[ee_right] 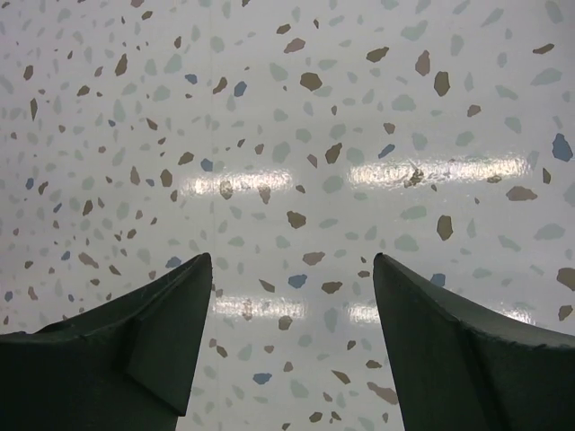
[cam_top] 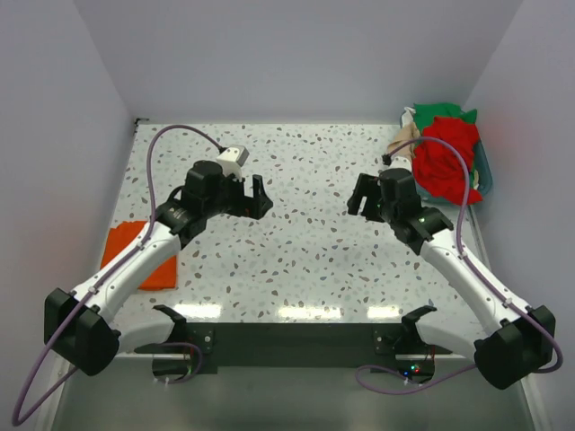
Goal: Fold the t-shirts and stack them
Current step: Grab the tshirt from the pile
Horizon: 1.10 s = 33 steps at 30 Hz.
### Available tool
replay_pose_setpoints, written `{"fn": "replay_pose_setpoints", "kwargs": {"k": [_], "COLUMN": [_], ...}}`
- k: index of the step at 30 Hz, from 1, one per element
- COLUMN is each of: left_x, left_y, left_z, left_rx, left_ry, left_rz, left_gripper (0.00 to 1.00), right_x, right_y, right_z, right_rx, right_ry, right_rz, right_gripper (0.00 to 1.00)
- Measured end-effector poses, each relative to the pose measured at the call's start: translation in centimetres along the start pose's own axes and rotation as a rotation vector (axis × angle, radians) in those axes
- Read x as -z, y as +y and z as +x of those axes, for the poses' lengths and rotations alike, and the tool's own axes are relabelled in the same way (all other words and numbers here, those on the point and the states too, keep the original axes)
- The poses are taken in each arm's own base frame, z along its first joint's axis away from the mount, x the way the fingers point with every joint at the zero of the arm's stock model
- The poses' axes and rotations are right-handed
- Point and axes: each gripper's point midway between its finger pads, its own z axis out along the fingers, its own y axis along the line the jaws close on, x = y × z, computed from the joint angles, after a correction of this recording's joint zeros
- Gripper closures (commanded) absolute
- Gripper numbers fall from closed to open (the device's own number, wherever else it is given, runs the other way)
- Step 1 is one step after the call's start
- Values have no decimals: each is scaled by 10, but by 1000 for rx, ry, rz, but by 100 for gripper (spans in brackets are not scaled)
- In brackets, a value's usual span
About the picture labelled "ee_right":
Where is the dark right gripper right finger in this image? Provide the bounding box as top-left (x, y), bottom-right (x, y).
top-left (373, 253), bottom-right (574, 430)

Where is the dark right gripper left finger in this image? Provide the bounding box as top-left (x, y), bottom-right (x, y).
top-left (1, 253), bottom-right (212, 430)

